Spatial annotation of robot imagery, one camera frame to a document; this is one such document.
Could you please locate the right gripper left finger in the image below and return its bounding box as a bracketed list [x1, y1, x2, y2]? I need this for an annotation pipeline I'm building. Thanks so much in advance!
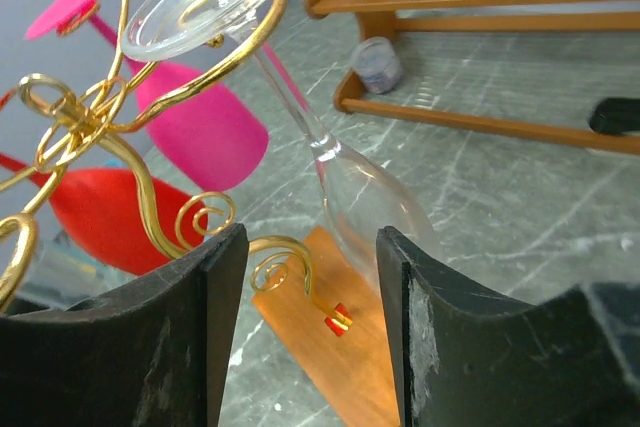
[1, 224, 249, 426]

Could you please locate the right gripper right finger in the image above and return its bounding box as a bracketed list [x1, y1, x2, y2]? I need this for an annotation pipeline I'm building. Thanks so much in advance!
[376, 227, 639, 426]

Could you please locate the red wine glass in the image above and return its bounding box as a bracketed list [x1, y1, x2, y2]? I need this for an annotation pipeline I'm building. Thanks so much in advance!
[0, 88, 211, 277]

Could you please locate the pink wine glass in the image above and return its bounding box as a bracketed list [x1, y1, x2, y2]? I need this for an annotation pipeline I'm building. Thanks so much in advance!
[25, 0, 269, 192]

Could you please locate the frosted clear tall glass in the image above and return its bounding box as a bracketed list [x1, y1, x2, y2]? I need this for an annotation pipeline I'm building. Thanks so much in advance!
[120, 0, 443, 288]

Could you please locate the gold wine glass rack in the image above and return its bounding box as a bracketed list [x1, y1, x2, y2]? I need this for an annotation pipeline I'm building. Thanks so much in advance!
[0, 0, 401, 427]

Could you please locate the small black device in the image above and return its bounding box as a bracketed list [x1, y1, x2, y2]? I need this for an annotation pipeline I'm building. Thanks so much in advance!
[588, 97, 640, 136]

